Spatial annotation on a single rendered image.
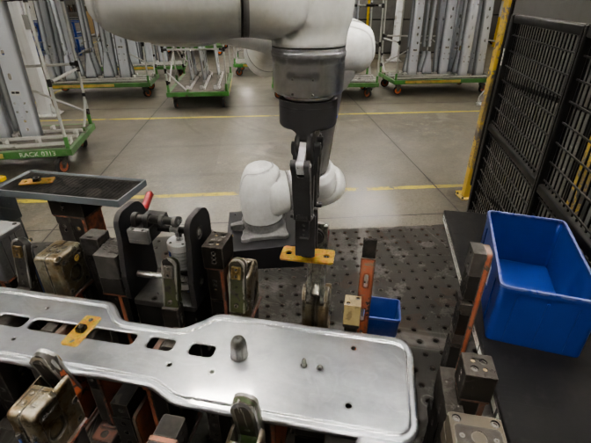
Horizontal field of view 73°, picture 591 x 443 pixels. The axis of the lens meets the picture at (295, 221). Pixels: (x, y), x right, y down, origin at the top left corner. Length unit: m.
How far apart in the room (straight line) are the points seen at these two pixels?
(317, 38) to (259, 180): 0.99
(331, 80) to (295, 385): 0.52
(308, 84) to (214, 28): 0.12
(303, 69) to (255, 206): 1.02
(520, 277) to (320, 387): 0.55
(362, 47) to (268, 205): 0.67
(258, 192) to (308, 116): 0.95
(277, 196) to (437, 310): 0.67
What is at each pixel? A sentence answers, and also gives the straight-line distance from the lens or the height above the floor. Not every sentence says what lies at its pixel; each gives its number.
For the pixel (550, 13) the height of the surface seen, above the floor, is 1.51.
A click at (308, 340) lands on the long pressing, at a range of 0.84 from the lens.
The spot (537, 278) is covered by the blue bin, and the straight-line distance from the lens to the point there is 1.10.
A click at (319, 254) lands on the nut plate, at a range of 0.63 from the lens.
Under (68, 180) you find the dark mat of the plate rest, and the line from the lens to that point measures 1.28.
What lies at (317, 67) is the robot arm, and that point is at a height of 1.53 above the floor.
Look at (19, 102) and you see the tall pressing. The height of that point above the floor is 0.66.
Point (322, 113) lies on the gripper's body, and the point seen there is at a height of 1.48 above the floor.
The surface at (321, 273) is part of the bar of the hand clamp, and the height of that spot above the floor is 1.11.
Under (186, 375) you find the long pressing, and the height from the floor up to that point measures 1.00.
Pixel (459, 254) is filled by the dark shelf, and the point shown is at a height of 1.03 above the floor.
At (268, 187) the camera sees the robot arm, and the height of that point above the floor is 1.01.
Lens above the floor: 1.60
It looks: 29 degrees down
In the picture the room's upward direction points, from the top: straight up
